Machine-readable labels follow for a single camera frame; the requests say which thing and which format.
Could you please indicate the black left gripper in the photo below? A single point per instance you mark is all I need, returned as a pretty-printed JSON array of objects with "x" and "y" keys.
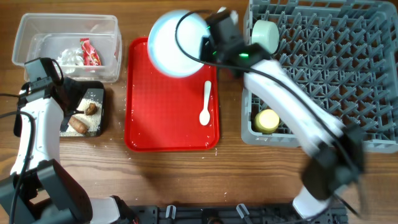
[{"x": 76, "y": 89}]

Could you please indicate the clear plastic waste bin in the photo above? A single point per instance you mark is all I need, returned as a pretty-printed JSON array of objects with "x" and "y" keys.
[{"x": 48, "y": 35}]

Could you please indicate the yellow plastic cup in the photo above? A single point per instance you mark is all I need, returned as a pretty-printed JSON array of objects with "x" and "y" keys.
[{"x": 266, "y": 121}]

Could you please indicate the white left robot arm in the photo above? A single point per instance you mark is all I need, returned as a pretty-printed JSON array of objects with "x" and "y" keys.
[{"x": 39, "y": 189}]

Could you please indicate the black plastic tray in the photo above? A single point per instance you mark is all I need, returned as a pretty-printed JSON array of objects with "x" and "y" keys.
[{"x": 95, "y": 91}]

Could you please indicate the grey dishwasher rack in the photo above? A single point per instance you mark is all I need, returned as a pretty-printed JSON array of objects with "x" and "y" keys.
[{"x": 344, "y": 55}]

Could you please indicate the light blue plate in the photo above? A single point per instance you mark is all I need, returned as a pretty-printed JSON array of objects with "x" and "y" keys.
[{"x": 168, "y": 38}]

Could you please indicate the white tissue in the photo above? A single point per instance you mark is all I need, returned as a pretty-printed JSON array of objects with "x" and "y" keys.
[{"x": 69, "y": 58}]

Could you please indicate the green bowl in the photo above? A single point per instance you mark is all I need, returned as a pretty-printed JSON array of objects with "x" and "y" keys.
[{"x": 266, "y": 34}]

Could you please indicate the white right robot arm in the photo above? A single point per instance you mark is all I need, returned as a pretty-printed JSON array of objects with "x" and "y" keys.
[{"x": 336, "y": 151}]

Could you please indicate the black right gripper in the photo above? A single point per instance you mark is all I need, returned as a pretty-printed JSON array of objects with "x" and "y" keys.
[{"x": 204, "y": 45}]

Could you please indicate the white plastic spoon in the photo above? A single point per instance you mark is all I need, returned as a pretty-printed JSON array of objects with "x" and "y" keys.
[{"x": 204, "y": 116}]

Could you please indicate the brown food scrap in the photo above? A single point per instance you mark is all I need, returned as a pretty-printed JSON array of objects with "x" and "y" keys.
[{"x": 91, "y": 109}]

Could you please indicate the red serving tray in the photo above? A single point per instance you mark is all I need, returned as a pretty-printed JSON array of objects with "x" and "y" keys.
[{"x": 162, "y": 113}]

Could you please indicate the pile of white rice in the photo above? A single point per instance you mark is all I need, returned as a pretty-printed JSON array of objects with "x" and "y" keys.
[{"x": 93, "y": 122}]

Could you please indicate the red snack wrapper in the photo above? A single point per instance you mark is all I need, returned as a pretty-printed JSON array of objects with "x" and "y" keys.
[{"x": 90, "y": 56}]

